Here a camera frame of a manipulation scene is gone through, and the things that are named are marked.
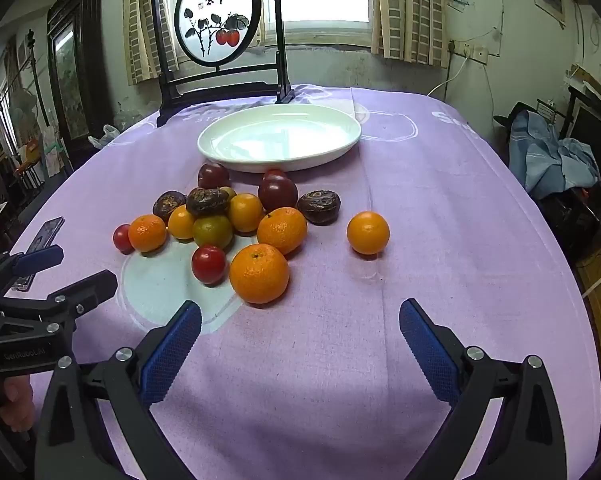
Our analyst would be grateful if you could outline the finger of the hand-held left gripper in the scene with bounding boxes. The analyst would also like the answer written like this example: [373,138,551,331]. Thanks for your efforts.
[0,270,118,333]
[0,245,64,293]

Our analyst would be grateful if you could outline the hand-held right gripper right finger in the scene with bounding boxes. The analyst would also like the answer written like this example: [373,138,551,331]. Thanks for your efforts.
[399,298,568,480]

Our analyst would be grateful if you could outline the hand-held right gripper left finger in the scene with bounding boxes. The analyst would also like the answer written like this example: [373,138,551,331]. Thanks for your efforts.
[33,300,204,480]

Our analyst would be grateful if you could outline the smooth small orange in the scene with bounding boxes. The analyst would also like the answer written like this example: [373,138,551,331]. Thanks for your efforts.
[168,204,197,241]
[228,193,265,233]

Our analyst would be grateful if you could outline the large orange tangerine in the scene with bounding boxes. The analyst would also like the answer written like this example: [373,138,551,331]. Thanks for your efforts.
[229,243,290,305]

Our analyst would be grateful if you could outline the green tangerine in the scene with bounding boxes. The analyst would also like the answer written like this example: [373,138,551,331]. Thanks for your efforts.
[193,214,234,251]

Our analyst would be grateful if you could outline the dark purple tomato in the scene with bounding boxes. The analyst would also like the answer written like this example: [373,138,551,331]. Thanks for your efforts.
[198,162,231,190]
[258,175,299,213]

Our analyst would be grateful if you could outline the white oval plate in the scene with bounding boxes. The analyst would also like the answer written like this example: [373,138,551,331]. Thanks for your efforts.
[197,106,362,173]

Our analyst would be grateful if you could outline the person's left hand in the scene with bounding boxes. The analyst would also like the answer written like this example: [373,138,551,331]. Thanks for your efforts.
[2,375,36,434]

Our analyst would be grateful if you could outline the smartphone with printed case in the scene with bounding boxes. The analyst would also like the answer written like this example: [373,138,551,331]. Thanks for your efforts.
[11,216,65,291]

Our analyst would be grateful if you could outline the white plastic bag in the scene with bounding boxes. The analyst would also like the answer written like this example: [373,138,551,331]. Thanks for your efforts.
[88,124,121,150]

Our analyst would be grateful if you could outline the dark wooden cabinet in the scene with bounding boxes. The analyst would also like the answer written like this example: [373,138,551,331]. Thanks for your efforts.
[47,0,115,148]

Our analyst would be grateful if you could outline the blue cloth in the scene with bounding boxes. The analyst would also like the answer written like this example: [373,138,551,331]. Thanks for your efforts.
[509,110,601,200]

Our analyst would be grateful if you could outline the beige checked curtain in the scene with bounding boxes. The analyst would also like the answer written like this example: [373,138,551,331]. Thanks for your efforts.
[123,0,181,86]
[371,0,451,67]

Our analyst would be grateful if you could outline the black monitor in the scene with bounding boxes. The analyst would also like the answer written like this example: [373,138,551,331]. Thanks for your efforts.
[567,87,601,161]

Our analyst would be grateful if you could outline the white power cable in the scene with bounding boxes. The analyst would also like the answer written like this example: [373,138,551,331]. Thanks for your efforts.
[427,55,468,98]

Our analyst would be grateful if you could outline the white wall socket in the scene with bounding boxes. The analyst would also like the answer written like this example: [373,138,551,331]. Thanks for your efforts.
[447,40,488,63]

